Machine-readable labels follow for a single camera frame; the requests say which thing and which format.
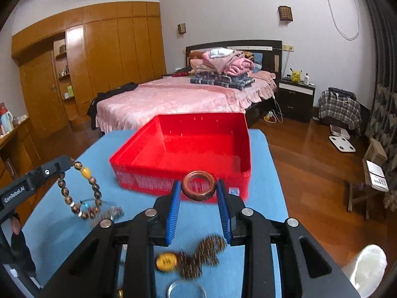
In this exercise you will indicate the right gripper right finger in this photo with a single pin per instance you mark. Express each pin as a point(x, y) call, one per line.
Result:
point(243, 226)

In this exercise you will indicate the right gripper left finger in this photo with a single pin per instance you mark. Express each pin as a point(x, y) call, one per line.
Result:
point(153, 227)

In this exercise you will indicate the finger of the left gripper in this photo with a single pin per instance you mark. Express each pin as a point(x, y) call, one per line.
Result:
point(24, 187)

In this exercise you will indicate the brown bead bracelet amber bead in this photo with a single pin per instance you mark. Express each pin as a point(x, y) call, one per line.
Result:
point(81, 192)

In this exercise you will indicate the brown wooden bangle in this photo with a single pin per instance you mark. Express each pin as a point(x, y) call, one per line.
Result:
point(198, 185)

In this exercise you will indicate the left hand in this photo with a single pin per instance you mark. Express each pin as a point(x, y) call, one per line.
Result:
point(15, 225)

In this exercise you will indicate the blue table cloth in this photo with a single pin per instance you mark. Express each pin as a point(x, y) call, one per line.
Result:
point(53, 232)

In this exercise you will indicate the yellow pendant bead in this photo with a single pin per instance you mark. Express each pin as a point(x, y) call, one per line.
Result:
point(166, 262)

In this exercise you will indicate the silver metal watch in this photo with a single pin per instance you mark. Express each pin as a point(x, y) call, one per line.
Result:
point(113, 214)

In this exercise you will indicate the wooden side cabinet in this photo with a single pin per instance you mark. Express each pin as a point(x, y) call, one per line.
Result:
point(18, 153)

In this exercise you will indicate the silver bangle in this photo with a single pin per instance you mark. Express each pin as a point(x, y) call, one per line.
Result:
point(182, 288)

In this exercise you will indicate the white kettle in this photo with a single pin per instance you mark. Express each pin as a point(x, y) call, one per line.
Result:
point(7, 120)

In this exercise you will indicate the red tin box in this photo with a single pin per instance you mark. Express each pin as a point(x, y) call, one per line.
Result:
point(170, 146)

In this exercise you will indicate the wooden wardrobe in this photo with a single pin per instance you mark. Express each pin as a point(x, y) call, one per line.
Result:
point(67, 59)

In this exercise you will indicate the white bathroom scale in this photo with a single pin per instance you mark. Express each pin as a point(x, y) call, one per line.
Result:
point(342, 144)

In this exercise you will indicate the pink covered bed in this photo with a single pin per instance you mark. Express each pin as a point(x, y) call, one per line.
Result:
point(133, 105)

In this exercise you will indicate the white plastic bag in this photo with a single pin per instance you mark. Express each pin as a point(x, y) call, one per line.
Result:
point(366, 270)

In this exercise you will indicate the black nightstand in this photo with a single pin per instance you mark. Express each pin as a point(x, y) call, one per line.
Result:
point(296, 100)

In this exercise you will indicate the wooden stool with boxes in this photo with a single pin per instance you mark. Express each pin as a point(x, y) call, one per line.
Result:
point(374, 178)

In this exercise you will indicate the plaid cloth covered chair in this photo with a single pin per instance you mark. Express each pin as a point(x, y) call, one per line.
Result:
point(335, 104)

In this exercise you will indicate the yellow Pikachu plush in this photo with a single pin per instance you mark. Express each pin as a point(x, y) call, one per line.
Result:
point(295, 76)

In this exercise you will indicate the pile of folded clothes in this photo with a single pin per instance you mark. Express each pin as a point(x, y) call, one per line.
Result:
point(224, 67)

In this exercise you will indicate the white lotion bottle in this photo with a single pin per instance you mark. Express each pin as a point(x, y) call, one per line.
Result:
point(306, 79)

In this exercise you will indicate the dark patterned curtain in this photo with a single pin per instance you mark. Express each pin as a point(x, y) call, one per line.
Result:
point(382, 123)

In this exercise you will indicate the left wall lamp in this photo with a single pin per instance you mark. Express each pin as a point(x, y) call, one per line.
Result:
point(181, 29)

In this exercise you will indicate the wall lamp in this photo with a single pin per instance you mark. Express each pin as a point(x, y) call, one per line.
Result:
point(181, 29)
point(285, 13)

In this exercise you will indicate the right wall lamp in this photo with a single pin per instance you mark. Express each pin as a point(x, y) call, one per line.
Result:
point(285, 13)

